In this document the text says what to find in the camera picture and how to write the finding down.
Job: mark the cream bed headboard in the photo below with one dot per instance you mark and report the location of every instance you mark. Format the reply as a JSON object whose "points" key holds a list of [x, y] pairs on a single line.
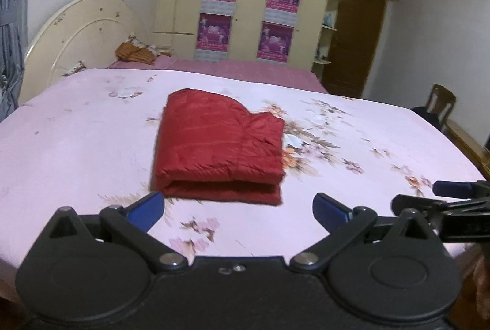
{"points": [[80, 35]]}

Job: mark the pink blanket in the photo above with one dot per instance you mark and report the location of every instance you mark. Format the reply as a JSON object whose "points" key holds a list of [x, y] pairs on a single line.
{"points": [[245, 71]]}

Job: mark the floral pale pink bedsheet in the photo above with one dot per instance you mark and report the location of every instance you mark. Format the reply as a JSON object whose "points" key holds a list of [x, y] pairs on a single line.
{"points": [[76, 146]]}

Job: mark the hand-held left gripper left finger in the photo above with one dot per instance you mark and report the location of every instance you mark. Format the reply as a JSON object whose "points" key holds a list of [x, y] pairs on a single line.
{"points": [[147, 208]]}

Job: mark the wooden chair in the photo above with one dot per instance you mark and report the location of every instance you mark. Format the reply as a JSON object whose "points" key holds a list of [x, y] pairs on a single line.
{"points": [[440, 104]]}

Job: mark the orange patterned pillow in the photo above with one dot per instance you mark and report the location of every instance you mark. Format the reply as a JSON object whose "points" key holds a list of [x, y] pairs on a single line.
{"points": [[134, 51]]}

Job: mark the wooden desk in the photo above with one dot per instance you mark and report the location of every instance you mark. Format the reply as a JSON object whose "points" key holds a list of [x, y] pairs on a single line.
{"points": [[465, 146]]}

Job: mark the cream open shelf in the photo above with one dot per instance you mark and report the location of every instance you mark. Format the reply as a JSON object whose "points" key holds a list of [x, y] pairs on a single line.
{"points": [[327, 43]]}

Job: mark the brown wooden door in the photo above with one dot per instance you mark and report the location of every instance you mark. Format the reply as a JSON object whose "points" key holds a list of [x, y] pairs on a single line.
{"points": [[356, 35]]}

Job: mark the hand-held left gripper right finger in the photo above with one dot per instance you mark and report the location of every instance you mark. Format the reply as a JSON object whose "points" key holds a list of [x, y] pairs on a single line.
{"points": [[332, 208]]}

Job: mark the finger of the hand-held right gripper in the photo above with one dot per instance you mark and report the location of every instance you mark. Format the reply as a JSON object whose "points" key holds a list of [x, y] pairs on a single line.
{"points": [[453, 188], [415, 203]]}

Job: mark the red padded jacket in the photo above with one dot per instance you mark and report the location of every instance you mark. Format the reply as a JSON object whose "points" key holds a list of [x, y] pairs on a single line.
{"points": [[218, 146]]}

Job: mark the grey blue curtain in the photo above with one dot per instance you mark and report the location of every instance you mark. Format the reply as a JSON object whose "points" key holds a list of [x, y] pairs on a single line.
{"points": [[13, 27]]}

